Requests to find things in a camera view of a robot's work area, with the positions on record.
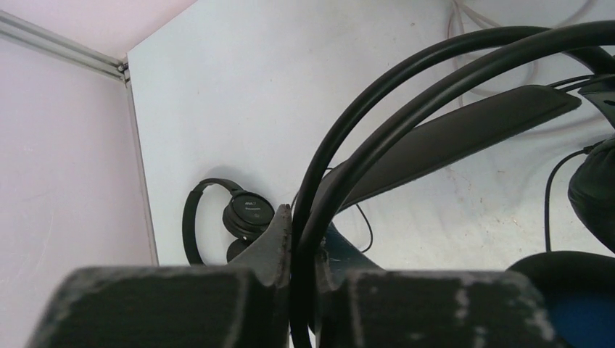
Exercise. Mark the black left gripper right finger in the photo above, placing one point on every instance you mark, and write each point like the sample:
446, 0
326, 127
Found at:
359, 304

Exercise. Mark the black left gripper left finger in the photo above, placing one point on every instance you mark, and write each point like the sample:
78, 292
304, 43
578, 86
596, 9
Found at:
242, 304

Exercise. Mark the black and blue gaming headset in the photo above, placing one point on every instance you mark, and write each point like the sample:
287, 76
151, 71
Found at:
577, 287

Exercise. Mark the small black on-ear headphones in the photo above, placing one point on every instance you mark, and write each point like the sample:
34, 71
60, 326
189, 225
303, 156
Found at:
246, 217

